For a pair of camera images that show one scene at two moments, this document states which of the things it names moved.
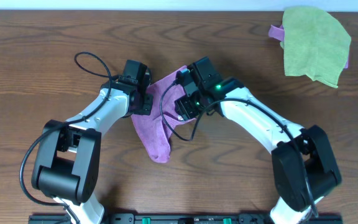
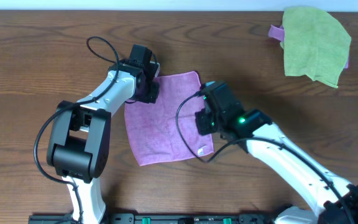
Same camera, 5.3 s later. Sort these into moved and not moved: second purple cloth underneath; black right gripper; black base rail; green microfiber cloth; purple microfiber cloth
Moved: purple microfiber cloth; black right gripper
Not moved: black base rail; green microfiber cloth; second purple cloth underneath
